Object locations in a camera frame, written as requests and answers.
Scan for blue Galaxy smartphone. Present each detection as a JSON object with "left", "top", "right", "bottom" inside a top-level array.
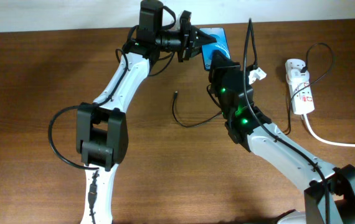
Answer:
[{"left": 200, "top": 27, "right": 230, "bottom": 71}]

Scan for black USB charging cable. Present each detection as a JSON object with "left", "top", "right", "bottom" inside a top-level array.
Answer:
[{"left": 172, "top": 42, "right": 335, "bottom": 136}]

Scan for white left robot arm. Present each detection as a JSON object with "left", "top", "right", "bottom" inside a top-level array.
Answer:
[{"left": 76, "top": 1, "right": 215, "bottom": 223}]

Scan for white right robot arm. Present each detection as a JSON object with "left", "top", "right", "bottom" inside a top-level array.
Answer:
[{"left": 209, "top": 50, "right": 355, "bottom": 223}]

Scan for white charger plug adapter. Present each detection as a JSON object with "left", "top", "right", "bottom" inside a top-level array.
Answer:
[{"left": 285, "top": 58, "right": 310, "bottom": 84}]

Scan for white power strip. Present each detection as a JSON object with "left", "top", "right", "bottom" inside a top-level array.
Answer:
[{"left": 288, "top": 79, "right": 315, "bottom": 115}]

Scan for white power strip cord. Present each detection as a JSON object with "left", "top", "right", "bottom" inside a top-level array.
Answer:
[{"left": 301, "top": 113, "right": 355, "bottom": 149}]

